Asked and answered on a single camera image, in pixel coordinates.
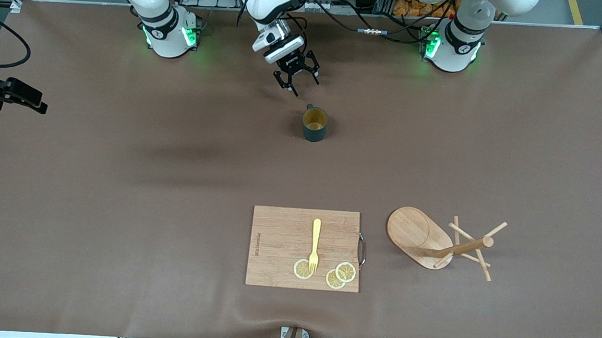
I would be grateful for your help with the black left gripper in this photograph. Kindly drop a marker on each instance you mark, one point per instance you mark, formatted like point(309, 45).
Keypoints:
point(295, 67)

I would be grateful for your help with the teal mug yellow inside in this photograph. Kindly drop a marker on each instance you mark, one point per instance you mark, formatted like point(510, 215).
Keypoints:
point(314, 134)

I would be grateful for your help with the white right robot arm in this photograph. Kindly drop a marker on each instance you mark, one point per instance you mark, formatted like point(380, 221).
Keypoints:
point(163, 24)

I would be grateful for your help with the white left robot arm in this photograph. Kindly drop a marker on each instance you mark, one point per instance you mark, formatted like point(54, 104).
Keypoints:
point(457, 48)

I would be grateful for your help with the wooden mug tree rack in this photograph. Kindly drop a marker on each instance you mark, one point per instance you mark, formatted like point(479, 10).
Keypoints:
point(412, 233)

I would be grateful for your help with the pile of orange snack bags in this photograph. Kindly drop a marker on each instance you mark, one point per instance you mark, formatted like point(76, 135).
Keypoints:
point(402, 8)

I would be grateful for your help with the yellow plastic fork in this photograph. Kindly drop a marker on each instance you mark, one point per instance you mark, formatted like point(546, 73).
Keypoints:
point(316, 238)

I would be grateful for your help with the lemon slice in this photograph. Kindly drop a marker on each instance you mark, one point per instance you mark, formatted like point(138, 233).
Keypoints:
point(300, 270)
point(347, 272)
point(333, 282)

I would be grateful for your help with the felt table cover mat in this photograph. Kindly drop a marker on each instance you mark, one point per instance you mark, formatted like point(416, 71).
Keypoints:
point(171, 244)

